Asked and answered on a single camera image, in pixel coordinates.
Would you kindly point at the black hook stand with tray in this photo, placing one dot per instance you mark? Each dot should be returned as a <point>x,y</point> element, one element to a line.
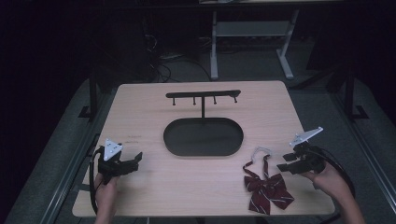
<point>203,137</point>

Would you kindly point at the grey metal rail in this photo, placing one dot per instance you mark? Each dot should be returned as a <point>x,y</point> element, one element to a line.
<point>367,149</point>
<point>67,174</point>

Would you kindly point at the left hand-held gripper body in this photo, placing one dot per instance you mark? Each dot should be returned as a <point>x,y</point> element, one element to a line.
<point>109,166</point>

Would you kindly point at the person's left hand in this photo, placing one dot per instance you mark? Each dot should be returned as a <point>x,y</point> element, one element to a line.
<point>106,188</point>

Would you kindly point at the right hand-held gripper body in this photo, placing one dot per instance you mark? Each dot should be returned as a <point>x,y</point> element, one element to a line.
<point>311,160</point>

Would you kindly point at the black metal stand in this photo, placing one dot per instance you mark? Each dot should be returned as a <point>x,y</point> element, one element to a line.
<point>350,93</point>
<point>92,96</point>

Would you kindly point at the dark red striped bow tie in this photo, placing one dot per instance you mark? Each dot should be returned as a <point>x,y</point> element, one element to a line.
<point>267,189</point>

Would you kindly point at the white metal desk frame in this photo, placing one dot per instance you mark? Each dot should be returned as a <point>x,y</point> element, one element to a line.
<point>249,28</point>

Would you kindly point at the person's right hand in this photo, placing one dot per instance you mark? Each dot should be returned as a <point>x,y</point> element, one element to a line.
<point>328,182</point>

